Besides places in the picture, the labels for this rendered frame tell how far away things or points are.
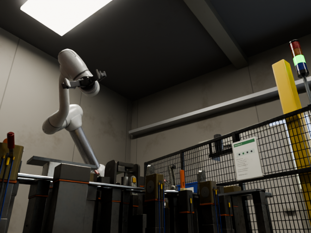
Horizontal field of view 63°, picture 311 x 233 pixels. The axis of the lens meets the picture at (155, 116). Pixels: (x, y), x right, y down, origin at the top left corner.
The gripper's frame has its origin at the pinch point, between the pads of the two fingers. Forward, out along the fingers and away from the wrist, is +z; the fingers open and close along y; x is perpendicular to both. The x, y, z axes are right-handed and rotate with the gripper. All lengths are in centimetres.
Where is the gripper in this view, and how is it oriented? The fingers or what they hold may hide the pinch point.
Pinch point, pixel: (82, 77)
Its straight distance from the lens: 114.1
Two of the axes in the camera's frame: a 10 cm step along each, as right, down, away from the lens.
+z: 1.6, -0.1, -9.9
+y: -9.4, 3.0, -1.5
